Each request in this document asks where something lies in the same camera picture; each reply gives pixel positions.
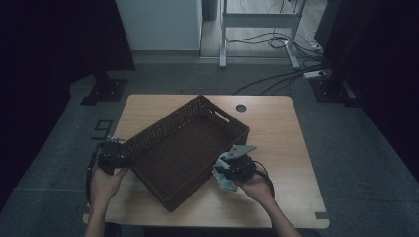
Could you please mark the white metal desk frame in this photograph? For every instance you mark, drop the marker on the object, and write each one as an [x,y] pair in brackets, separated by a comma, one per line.
[260,19]

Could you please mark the black stand base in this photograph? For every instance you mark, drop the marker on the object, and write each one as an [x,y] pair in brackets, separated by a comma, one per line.
[105,90]
[332,90]

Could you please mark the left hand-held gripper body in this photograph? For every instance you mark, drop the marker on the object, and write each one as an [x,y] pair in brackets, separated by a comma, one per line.
[111,156]

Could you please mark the black round table grommet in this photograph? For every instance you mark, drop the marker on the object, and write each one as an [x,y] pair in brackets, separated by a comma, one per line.
[241,108]

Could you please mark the dark curtain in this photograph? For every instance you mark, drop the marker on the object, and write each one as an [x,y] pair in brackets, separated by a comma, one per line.
[378,65]
[49,65]

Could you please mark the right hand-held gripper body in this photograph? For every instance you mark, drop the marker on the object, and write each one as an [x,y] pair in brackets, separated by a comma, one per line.
[242,168]

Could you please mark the light blue cloth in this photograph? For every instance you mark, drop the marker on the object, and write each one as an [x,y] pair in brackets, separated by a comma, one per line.
[227,184]

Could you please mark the person's right hand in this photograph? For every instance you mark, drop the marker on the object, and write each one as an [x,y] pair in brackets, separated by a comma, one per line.
[257,189]

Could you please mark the white power strip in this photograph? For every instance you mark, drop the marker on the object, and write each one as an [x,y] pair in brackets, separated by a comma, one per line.
[314,74]

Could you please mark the brown woven basket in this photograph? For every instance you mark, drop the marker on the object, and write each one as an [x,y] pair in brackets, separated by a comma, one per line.
[184,154]

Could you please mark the person's left hand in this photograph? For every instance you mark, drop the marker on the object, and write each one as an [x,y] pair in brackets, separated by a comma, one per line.
[105,186]

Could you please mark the white cabinet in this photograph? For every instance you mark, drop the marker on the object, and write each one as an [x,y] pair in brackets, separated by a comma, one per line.
[161,23]

